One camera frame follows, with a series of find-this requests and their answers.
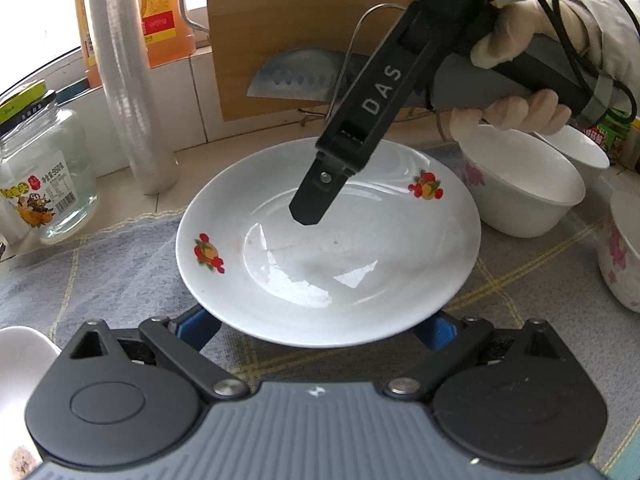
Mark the large orange liquid bottle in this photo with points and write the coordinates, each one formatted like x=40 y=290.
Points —
x=162 y=10

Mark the person's right hand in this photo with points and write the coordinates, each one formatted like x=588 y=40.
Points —
x=520 y=15

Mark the person's right forearm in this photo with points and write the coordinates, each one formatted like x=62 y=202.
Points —
x=610 y=25

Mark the empty glass jar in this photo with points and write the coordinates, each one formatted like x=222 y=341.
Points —
x=50 y=180

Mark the white bowl with pink flowers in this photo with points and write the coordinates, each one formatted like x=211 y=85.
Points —
x=585 y=152
x=622 y=260
x=520 y=195

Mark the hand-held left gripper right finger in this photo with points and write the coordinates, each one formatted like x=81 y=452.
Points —
x=442 y=335

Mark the tall plastic wrap roll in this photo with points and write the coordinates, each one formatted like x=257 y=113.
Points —
x=130 y=85

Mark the small orange liquid bottle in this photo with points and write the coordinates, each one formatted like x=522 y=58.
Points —
x=87 y=35

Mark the green lid jar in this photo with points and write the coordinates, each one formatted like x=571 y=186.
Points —
x=607 y=135

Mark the grey and blue plaid cloth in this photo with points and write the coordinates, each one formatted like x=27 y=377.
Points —
x=100 y=270

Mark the white plate with fruit print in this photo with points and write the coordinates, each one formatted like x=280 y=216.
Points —
x=325 y=270
x=20 y=385

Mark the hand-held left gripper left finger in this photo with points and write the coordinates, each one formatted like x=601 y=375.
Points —
x=200 y=330

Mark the large kitchen knife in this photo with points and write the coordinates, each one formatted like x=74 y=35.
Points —
x=295 y=77

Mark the bamboo cutting board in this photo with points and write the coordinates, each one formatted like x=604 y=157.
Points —
x=280 y=20

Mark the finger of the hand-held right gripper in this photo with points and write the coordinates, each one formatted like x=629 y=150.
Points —
x=315 y=200

